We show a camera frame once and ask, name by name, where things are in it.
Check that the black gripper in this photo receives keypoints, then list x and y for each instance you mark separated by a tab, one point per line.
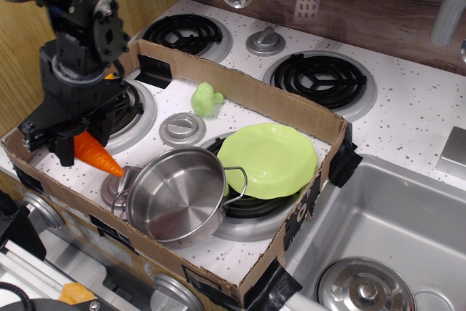
69	108

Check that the orange toy carrot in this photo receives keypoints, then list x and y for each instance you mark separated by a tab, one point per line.
90	151

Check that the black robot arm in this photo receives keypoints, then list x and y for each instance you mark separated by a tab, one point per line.
81	76

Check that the light green plastic plate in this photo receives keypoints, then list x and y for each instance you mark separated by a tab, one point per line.
278	160

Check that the front left stove burner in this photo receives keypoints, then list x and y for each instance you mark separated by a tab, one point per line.
135	114

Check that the stove burner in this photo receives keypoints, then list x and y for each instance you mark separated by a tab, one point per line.
330	79
190	33
251	219
135	114

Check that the brown cardboard fence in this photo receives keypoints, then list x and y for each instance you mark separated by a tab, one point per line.
222	272

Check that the silver front stove knob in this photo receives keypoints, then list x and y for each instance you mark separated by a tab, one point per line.
115	190

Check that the silver stove knob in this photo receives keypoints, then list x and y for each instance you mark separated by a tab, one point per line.
265	43
115	190
182	129

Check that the silver oven knob left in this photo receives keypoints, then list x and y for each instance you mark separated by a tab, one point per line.
41	214

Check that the silver oven knob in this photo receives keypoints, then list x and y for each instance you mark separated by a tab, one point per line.
41	214
169	294

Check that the silver centre stove knob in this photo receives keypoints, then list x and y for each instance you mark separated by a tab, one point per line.
182	129

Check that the stainless steel pot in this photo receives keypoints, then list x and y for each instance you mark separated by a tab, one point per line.
178	199

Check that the black device at left edge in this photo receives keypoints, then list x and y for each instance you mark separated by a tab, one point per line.
17	227

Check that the green toy broccoli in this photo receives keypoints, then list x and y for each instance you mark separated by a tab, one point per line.
204	99

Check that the back left stove burner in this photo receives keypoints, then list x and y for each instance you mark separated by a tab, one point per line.
190	33

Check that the orange tape piece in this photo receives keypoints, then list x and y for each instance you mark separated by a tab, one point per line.
75	293

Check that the silver oven knob right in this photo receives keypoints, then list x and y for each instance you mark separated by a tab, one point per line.
169	294

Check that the front right stove burner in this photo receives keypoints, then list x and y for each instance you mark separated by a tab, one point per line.
251	219

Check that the silver back stove knob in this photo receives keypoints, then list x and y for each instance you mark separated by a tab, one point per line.
265	43

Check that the back right stove burner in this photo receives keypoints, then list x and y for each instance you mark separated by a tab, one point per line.
330	79

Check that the hanging silver slotted spatula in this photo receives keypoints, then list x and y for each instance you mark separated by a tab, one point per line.
306	12

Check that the silver sink basin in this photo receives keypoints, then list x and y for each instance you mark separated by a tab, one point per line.
407	221

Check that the steel pot lid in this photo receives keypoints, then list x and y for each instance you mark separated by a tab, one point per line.
357	283

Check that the silver faucet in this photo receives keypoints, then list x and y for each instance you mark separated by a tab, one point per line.
446	22

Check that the silver faucet handle block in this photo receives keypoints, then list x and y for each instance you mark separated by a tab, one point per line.
452	158

